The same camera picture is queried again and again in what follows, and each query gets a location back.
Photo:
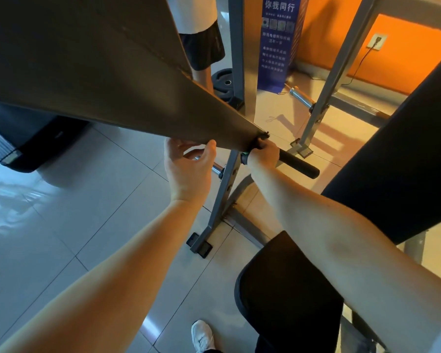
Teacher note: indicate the person's white right shoe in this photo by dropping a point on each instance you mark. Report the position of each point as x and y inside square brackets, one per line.
[202, 336]

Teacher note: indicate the person's right forearm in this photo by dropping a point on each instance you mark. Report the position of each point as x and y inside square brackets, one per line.
[353, 246]

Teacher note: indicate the dark blue stand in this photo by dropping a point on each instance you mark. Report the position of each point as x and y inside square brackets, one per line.
[279, 40]

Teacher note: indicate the large black weight plate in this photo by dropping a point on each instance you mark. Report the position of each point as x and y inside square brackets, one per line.
[224, 83]

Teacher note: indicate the chrome weight storage peg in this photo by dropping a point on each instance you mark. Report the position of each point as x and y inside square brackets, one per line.
[301, 97]

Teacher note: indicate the person's left hand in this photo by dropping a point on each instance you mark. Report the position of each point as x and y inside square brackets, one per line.
[187, 172]

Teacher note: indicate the person's right hand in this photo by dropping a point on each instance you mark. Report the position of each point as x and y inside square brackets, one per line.
[264, 156]

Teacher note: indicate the grey steel gym machine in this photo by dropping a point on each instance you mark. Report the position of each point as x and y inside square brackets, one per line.
[132, 77]

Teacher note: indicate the person's left forearm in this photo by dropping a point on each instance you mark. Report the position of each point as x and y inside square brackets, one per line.
[103, 290]

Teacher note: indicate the white wall outlet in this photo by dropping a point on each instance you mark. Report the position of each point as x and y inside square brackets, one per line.
[377, 42]

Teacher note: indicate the black treadmill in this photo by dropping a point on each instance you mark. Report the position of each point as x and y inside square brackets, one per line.
[29, 139]

